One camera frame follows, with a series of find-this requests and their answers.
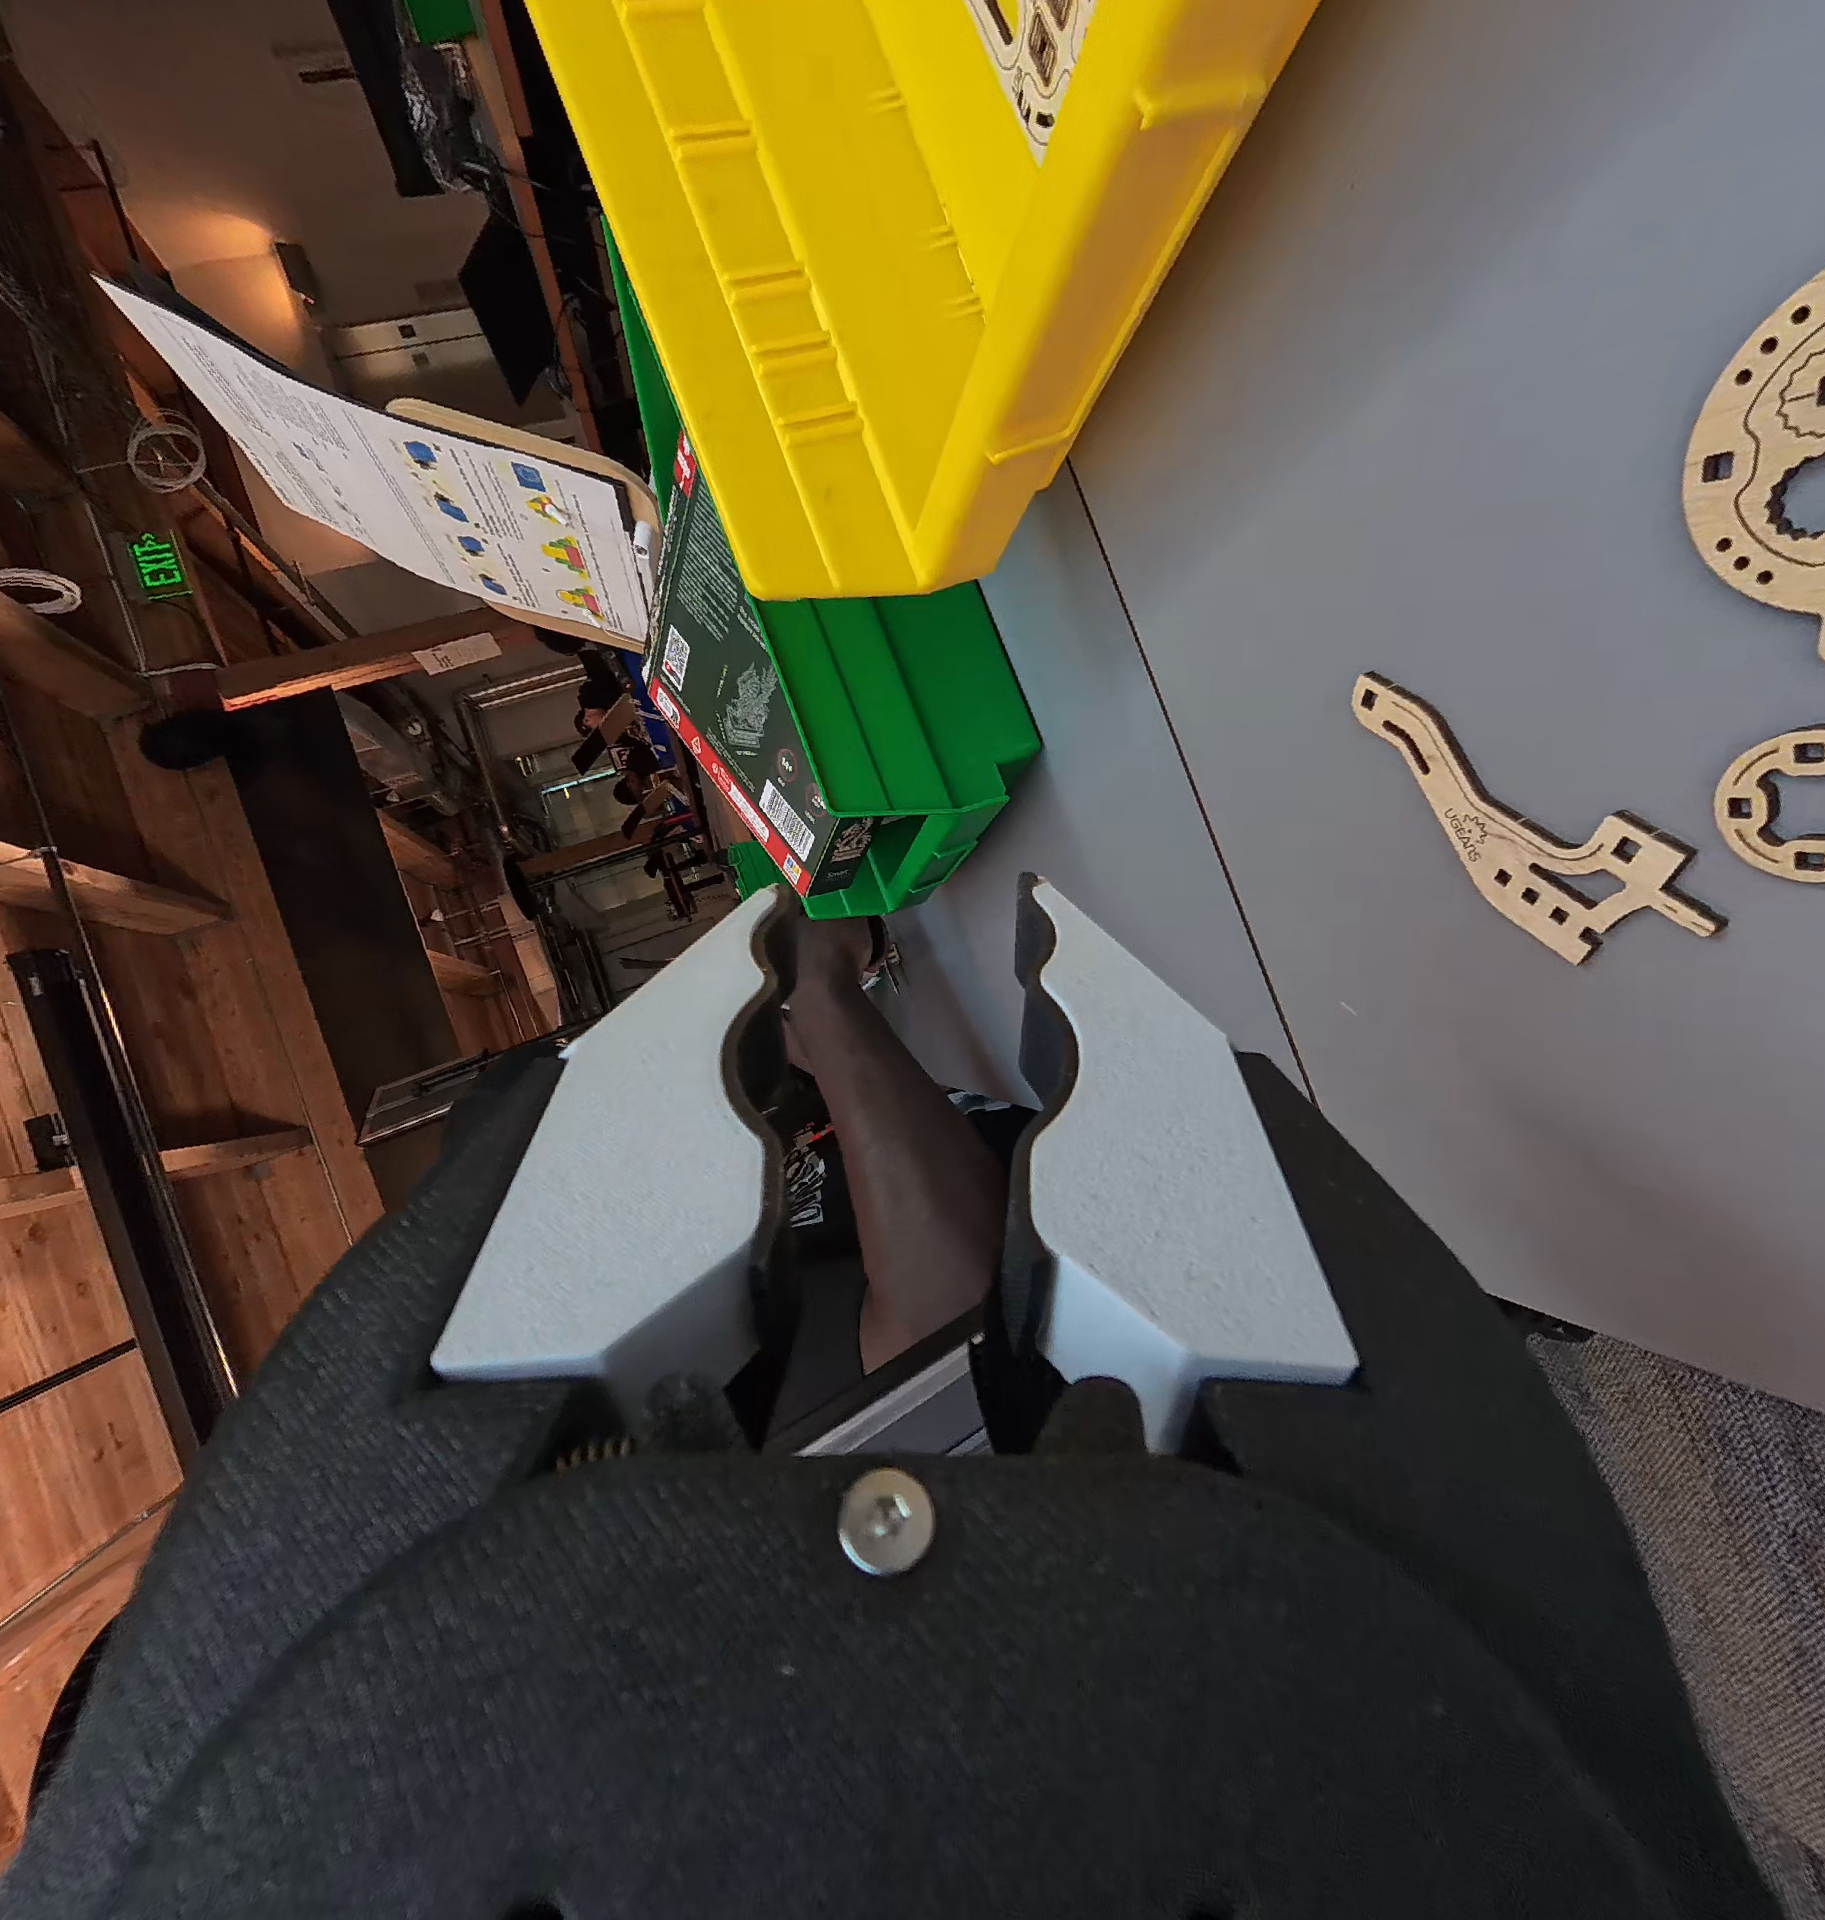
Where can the wooden clipboard with instruction sheet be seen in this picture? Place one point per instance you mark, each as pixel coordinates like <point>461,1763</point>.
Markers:
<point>372,480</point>

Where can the black stand pole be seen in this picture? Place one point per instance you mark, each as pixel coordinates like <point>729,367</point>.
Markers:
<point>117,1170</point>

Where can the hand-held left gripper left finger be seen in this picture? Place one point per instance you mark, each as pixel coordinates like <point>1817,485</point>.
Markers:
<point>613,1201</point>

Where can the yellow plastic bin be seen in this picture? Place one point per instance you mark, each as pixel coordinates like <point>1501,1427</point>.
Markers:
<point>852,299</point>

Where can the green plastic bin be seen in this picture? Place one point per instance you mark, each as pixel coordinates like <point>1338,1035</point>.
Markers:
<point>881,720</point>

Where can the green printed box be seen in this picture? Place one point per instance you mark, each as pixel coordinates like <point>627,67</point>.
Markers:
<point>734,706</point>

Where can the wooden lever part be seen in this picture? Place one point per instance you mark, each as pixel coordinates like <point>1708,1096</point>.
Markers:
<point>1453,780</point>

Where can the another person's forearm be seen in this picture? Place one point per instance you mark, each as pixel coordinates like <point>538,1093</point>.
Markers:
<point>914,1170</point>

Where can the wooden sheet with cutouts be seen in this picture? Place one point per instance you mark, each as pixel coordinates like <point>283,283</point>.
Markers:
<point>1046,59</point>

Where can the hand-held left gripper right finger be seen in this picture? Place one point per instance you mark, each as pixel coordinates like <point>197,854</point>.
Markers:
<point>1182,1201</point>

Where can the oval wooden part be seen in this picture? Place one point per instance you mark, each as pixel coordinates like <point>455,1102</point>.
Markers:
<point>1744,496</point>

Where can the green exit sign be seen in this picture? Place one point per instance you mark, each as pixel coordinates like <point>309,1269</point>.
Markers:
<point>163,568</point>

